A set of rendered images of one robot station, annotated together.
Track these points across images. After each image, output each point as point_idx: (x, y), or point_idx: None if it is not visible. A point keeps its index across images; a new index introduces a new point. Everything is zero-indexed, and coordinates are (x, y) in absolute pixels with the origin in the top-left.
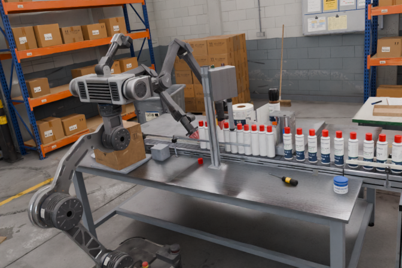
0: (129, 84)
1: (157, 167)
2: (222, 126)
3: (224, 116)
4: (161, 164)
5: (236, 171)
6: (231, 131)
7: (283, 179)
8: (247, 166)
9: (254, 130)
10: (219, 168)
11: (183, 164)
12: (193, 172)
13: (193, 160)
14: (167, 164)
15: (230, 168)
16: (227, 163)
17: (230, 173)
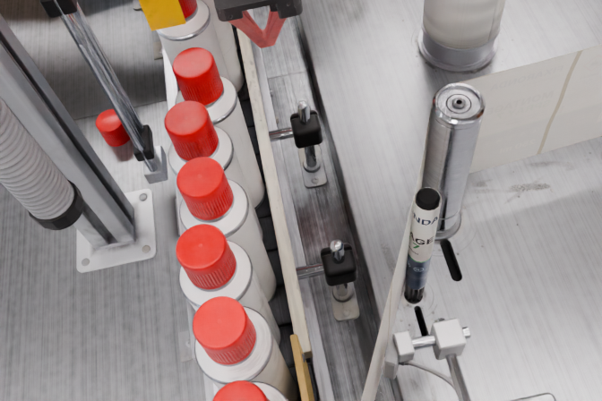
0: None
1: (6, 14)
2: (271, 31)
3: None
4: (40, 6)
5: (82, 388)
6: (170, 166)
7: None
8: (185, 395)
9: (208, 354)
10: (86, 267)
11: (68, 85)
12: (1, 183)
13: (136, 82)
14: (44, 29)
15: (114, 319)
16: (167, 262)
17: (54, 362)
